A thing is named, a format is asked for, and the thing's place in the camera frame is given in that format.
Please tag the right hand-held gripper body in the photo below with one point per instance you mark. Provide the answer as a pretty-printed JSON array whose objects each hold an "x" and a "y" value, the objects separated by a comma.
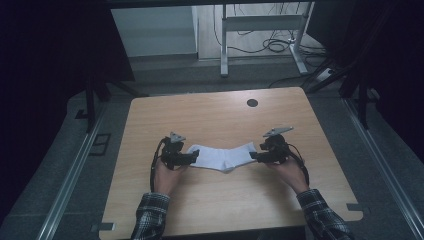
[{"x": 276, "y": 148}]

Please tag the aluminium floor rail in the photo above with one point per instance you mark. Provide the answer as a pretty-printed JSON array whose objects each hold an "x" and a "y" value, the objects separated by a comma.
[
  {"x": 70, "y": 180},
  {"x": 383, "y": 166}
]

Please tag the white wall panel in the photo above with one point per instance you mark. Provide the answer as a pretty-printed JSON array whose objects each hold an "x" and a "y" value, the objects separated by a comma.
[{"x": 153, "y": 31}]

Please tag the grey tape tab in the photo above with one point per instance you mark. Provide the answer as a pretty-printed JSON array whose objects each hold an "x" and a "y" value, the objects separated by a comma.
[{"x": 103, "y": 227}]

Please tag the dark curtain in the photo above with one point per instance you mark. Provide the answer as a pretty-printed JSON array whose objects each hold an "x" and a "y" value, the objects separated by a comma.
[{"x": 393, "y": 60}]

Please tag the black round table grommet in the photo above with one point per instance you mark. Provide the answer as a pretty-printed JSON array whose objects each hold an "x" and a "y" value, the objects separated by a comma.
[{"x": 252, "y": 102}]

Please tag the white power strip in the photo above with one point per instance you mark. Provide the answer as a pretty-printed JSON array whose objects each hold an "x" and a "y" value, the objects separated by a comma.
[{"x": 324, "y": 74}]

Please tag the black tripod stand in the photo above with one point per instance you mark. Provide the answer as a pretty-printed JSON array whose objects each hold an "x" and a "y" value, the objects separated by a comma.
[
  {"x": 362, "y": 100},
  {"x": 90, "y": 100}
]

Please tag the person's right hand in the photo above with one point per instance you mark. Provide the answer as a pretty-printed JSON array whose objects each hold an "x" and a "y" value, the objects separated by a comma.
[{"x": 291, "y": 175}]

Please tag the white sock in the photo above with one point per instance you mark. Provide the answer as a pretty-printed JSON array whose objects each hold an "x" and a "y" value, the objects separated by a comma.
[{"x": 223, "y": 156}]

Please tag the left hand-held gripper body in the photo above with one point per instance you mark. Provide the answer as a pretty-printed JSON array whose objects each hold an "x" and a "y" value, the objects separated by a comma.
[{"x": 171, "y": 151}]

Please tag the person's left hand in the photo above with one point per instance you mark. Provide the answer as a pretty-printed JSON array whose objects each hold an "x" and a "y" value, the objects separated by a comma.
[{"x": 166, "y": 178}]

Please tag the white metal desk frame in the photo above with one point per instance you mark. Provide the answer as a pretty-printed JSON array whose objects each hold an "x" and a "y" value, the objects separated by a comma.
[{"x": 260, "y": 22}]

